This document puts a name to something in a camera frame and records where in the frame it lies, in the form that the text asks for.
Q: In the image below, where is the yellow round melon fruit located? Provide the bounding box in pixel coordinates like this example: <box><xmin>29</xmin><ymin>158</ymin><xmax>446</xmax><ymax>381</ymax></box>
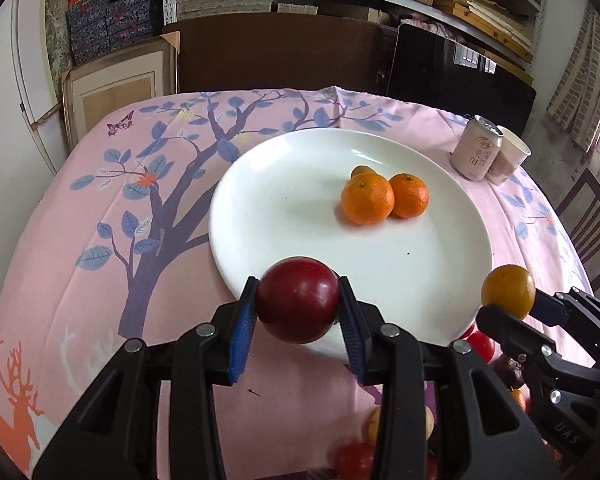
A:
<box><xmin>367</xmin><ymin>405</ymin><xmax>436</xmax><ymax>443</ymax></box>

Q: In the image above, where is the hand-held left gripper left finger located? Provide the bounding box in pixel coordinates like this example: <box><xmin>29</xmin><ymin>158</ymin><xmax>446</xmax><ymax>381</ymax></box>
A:
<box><xmin>32</xmin><ymin>276</ymin><xmax>259</xmax><ymax>480</ymax></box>

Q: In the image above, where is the black glossy panel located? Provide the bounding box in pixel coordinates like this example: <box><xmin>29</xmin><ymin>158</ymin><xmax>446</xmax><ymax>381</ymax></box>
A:
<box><xmin>385</xmin><ymin>22</ymin><xmax>537</xmax><ymax>153</ymax></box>

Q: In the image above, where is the white door panel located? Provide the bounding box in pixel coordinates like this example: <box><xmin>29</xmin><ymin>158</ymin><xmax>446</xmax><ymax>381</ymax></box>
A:
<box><xmin>10</xmin><ymin>0</ymin><xmax>73</xmax><ymax>176</ymax></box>

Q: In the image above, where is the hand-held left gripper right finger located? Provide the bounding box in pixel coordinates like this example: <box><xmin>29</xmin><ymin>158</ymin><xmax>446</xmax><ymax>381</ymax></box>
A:
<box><xmin>336</xmin><ymin>276</ymin><xmax>563</xmax><ymax>480</ymax></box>

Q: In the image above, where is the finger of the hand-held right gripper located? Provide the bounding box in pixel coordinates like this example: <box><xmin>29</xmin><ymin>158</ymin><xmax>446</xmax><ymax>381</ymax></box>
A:
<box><xmin>531</xmin><ymin>286</ymin><xmax>600</xmax><ymax>361</ymax></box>
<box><xmin>476</xmin><ymin>304</ymin><xmax>600</xmax><ymax>392</ymax></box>

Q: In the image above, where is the stack of pale wooden boxes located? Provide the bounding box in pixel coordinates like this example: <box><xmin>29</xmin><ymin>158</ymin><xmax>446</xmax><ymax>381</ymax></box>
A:
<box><xmin>435</xmin><ymin>0</ymin><xmax>537</xmax><ymax>63</ymax></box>

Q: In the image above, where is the brown wooden board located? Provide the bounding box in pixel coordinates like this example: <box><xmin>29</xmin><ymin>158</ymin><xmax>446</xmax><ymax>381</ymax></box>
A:
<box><xmin>162</xmin><ymin>12</ymin><xmax>398</xmax><ymax>95</ymax></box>

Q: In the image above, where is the yellowish orange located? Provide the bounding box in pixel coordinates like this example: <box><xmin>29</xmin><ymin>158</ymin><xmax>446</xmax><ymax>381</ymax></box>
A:
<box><xmin>481</xmin><ymin>264</ymin><xmax>536</xmax><ymax>321</ymax></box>

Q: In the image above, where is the dark purple passion fruit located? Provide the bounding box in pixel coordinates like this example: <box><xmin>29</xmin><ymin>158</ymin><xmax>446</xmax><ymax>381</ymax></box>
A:
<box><xmin>492</xmin><ymin>352</ymin><xmax>527</xmax><ymax>391</ymax></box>

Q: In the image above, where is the pink printed tablecloth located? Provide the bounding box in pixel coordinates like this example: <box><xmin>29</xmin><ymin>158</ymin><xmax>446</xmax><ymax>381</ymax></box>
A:
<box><xmin>0</xmin><ymin>86</ymin><xmax>593</xmax><ymax>480</ymax></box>

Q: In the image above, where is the dark wooden chair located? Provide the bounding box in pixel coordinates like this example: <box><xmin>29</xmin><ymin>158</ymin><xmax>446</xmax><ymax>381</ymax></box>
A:
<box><xmin>555</xmin><ymin>167</ymin><xmax>600</xmax><ymax>291</ymax></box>

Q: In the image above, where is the white round plate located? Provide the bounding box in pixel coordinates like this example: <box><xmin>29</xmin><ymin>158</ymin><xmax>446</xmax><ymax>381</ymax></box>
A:
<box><xmin>208</xmin><ymin>128</ymin><xmax>494</xmax><ymax>359</ymax></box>

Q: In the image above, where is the pale pink drink can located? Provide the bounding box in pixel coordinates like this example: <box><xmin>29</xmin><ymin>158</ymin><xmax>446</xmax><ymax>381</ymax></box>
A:
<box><xmin>450</xmin><ymin>115</ymin><xmax>504</xmax><ymax>182</ymax></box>

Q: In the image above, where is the dark red plum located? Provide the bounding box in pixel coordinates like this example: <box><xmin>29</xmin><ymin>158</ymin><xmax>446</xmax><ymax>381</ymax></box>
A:
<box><xmin>256</xmin><ymin>256</ymin><xmax>341</xmax><ymax>345</ymax></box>

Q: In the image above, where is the brick pattern curtain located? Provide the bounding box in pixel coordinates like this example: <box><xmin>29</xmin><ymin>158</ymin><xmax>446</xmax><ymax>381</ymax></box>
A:
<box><xmin>545</xmin><ymin>2</ymin><xmax>600</xmax><ymax>146</ymax></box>

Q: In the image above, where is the pink cloth bundle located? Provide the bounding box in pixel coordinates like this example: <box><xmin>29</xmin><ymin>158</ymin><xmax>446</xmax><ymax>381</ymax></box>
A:
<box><xmin>410</xmin><ymin>15</ymin><xmax>456</xmax><ymax>40</ymax></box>

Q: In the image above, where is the white paper cup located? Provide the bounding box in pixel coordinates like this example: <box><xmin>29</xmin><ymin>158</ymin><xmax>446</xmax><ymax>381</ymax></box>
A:
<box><xmin>487</xmin><ymin>125</ymin><xmax>532</xmax><ymax>185</ymax></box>

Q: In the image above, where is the stack of blue patterned boxes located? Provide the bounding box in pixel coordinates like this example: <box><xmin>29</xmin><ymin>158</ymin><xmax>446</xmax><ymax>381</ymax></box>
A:
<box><xmin>66</xmin><ymin>0</ymin><xmax>163</xmax><ymax>66</ymax></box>

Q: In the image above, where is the wooden picture frame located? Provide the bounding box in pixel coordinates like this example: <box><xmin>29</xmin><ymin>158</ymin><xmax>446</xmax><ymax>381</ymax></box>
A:
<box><xmin>62</xmin><ymin>35</ymin><xmax>178</xmax><ymax>146</ymax></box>

